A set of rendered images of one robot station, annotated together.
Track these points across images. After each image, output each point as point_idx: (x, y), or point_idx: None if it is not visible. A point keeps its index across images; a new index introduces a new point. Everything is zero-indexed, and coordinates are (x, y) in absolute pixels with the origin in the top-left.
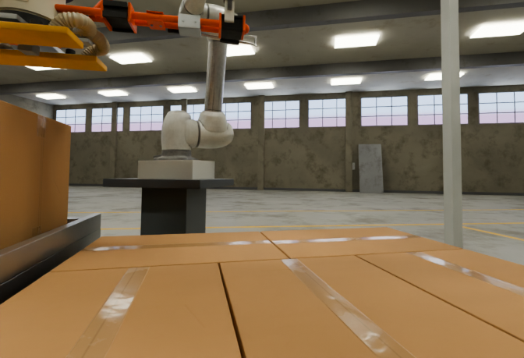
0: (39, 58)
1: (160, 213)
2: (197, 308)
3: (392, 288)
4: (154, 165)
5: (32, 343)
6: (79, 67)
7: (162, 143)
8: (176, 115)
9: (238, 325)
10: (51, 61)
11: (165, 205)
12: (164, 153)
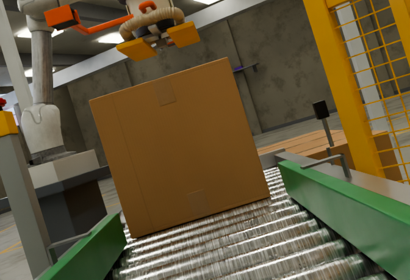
0: (149, 49)
1: (86, 211)
2: (296, 150)
3: (280, 147)
4: (68, 162)
5: (318, 148)
6: (138, 57)
7: (48, 141)
8: (49, 108)
9: (307, 145)
10: (146, 52)
11: (87, 202)
12: (55, 151)
